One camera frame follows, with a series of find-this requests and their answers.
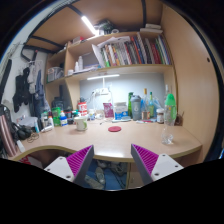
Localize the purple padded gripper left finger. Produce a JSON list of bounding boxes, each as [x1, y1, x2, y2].
[[45, 145, 94, 186]]

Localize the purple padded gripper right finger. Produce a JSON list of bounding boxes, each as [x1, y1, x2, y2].
[[131, 144, 182, 185]]

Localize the clear plastic water bottle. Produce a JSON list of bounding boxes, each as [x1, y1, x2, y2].
[[161, 107, 176, 146]]

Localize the shoes under desk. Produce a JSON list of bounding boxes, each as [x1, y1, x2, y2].
[[85, 159, 127, 190]]

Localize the white green mug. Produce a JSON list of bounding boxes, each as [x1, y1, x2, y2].
[[74, 116, 88, 131]]

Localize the blue white bottle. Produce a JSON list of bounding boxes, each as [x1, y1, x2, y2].
[[59, 111, 68, 126]]

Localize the red round coaster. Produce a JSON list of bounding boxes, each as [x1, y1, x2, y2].
[[108, 126, 121, 132]]

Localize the clear glass liquor bottle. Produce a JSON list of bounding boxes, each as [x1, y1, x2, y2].
[[141, 88, 150, 120]]

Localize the brown jar white lid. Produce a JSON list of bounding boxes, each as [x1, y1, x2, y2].
[[156, 108, 164, 124]]

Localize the green glass bottle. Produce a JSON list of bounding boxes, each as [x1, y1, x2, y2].
[[128, 92, 133, 118]]

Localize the green cap spray bottle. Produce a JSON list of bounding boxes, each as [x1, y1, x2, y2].
[[164, 94, 177, 126]]

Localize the red white canister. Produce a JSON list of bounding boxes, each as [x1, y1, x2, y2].
[[78, 102, 87, 116]]

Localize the pink snack pouch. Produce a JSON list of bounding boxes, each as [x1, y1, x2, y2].
[[103, 103, 114, 118]]

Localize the black headphones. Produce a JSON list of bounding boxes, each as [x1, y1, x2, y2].
[[11, 123, 32, 140]]

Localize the blue white tissue box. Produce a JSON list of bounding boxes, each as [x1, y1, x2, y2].
[[114, 102, 128, 120]]

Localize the grey shaker bottle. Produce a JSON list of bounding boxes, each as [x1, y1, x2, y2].
[[131, 95, 141, 121]]

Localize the white desk lamp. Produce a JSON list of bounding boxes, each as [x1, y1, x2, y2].
[[87, 74, 120, 95]]

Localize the hanging dark clothes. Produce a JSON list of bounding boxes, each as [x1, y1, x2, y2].
[[13, 67, 44, 116]]

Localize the wooden shelf unit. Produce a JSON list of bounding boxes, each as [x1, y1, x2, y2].
[[45, 31, 177, 109]]

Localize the row of books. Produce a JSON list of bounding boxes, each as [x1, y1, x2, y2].
[[92, 32, 172, 68]]

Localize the ceiling tube light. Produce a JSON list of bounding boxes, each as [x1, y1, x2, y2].
[[81, 16, 97, 36]]

